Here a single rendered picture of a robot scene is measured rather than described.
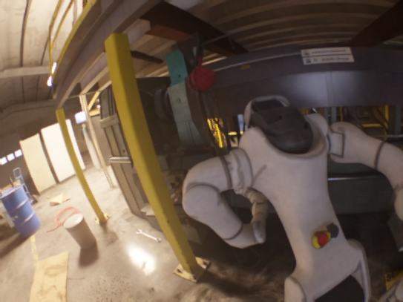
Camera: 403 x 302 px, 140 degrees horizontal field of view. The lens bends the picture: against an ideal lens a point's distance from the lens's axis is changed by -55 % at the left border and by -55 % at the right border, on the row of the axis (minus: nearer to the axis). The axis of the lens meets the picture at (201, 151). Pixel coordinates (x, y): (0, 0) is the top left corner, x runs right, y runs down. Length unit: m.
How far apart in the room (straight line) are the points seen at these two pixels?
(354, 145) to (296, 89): 0.98
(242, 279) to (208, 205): 1.05
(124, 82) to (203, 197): 0.65
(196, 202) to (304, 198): 0.23
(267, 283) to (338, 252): 0.97
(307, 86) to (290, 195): 1.15
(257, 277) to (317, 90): 1.49
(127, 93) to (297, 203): 0.78
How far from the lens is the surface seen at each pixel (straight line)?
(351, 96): 1.51
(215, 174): 0.36
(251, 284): 1.34
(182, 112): 1.83
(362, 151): 0.50
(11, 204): 3.69
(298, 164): 0.32
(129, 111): 0.81
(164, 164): 1.28
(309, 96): 1.42
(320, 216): 0.39
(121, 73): 0.85
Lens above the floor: 1.22
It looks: 17 degrees down
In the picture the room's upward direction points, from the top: 13 degrees counter-clockwise
